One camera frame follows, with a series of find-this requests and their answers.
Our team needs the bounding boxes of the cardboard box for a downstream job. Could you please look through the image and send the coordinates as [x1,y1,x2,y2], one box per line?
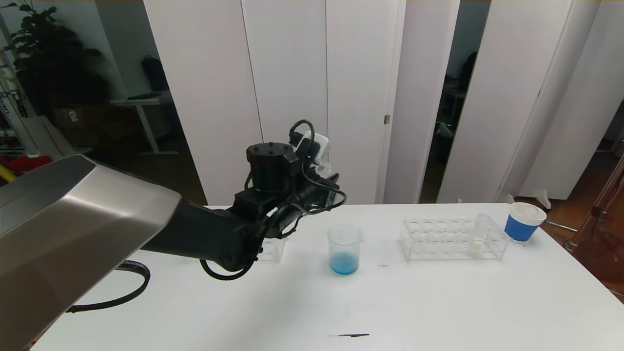
[53,106,99,129]

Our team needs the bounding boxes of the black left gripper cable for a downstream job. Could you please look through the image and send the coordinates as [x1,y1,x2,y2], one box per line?
[289,119,348,216]

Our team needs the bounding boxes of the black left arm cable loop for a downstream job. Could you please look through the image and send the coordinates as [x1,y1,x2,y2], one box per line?
[199,257,257,281]

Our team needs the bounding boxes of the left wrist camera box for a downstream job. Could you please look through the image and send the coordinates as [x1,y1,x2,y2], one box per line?
[296,131,332,167]

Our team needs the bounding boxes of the white machine with base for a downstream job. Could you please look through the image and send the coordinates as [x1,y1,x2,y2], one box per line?
[0,46,93,169]

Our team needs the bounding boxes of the blue white paper cup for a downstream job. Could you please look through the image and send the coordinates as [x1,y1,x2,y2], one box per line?
[504,202,546,243]

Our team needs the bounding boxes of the black backpack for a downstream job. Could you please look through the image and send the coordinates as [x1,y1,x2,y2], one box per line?
[141,55,171,92]

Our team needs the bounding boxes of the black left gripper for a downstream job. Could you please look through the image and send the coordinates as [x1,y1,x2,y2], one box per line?
[298,172,340,209]

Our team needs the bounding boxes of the white office desk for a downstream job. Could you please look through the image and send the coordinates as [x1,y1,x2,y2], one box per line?
[110,92,179,156]

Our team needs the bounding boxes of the dark green potted plant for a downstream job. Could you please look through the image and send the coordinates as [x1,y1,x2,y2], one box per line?
[2,0,111,122]

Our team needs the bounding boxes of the narrow white partition panel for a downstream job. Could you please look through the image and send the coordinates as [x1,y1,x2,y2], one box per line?
[383,0,461,205]

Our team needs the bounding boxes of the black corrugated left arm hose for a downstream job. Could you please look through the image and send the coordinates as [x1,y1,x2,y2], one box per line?
[67,260,151,313]

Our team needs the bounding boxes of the test tube with pale yellow pigment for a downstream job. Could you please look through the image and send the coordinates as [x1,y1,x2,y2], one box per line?
[467,213,492,257]

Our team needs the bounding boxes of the reddish brown stand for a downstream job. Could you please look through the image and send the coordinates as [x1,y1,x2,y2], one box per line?
[563,151,624,296]

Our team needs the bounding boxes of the clear plastic beaker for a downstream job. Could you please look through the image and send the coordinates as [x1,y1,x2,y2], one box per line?
[328,223,366,276]

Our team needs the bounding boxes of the clear acrylic test tube rack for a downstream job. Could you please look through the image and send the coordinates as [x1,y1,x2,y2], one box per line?
[399,218,510,261]
[257,236,289,264]

